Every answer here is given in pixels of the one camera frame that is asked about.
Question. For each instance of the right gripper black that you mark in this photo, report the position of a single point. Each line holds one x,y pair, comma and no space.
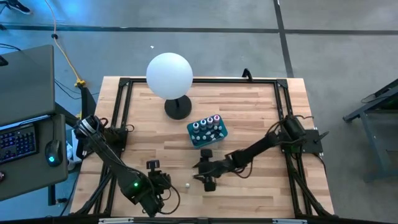
216,168

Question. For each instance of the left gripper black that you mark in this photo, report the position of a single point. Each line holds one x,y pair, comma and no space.
158,180

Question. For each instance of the teal plastic bin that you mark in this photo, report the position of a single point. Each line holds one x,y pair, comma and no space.
200,143

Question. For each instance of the large dark food coloring bottle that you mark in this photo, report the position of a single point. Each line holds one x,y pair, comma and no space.
196,126

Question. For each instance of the large blue food coloring bottle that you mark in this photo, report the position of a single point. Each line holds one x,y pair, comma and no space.
203,123

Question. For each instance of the large purple food coloring bottle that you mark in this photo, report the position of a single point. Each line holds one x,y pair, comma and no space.
210,120

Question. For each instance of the large pink food coloring bottle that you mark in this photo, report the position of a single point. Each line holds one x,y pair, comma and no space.
216,118

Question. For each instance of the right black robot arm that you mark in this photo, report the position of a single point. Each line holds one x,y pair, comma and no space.
258,146

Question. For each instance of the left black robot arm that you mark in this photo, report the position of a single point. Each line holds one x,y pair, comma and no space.
109,155

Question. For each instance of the white globe lamp black base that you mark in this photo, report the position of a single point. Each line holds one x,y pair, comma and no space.
169,76

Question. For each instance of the black computer mouse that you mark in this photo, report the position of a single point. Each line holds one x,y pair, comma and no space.
53,152

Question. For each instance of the black curved hook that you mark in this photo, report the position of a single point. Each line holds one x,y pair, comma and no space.
247,74

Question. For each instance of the dark grey desk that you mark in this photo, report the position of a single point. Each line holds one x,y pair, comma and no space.
31,177

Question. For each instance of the backlit black keyboard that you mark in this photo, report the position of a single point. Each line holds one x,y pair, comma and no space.
17,144

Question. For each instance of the dark grey metal table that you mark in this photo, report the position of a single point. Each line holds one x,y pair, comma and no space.
367,109

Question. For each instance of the person's shoe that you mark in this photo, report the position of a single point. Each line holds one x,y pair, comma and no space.
20,7

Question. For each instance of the silver metal bracket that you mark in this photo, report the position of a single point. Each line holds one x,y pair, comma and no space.
289,221
116,221

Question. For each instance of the black aluminium table frame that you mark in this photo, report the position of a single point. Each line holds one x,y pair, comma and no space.
217,81

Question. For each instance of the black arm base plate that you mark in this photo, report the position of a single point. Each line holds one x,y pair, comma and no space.
312,146

